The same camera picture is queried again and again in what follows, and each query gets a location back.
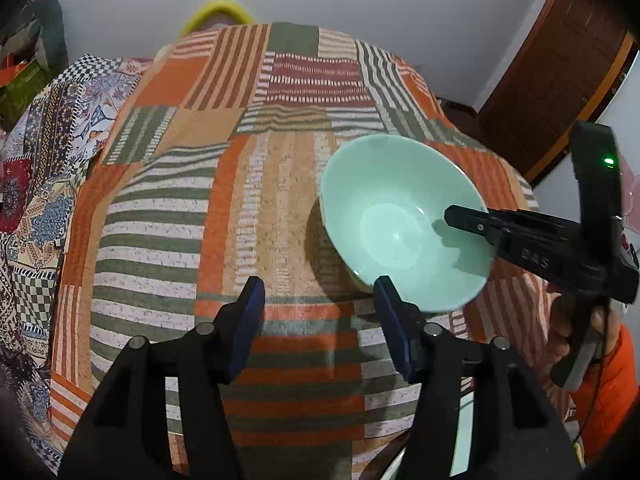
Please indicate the person's right hand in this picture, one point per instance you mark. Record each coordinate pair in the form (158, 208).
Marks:
(559, 330)

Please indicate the brown wooden door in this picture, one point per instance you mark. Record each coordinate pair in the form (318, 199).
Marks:
(555, 70)

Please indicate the grey stuffed toy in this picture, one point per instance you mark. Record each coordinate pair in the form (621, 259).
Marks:
(42, 35)

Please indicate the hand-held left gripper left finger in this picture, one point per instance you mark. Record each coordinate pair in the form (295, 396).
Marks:
(247, 320)

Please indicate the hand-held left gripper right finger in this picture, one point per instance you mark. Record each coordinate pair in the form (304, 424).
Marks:
(395, 330)

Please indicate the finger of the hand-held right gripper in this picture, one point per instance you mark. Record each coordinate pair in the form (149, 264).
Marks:
(475, 222)
(540, 224)

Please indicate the green bowl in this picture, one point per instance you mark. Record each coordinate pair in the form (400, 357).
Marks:
(400, 220)

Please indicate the orange and green box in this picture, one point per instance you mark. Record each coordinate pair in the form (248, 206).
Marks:
(22, 90)

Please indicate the orange striped blanket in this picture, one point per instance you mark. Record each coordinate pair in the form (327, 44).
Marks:
(225, 185)

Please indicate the yellow fuzzy pillow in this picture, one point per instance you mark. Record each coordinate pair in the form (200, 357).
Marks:
(220, 12)

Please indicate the patchwork printed blanket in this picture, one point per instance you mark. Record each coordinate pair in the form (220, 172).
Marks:
(55, 125)

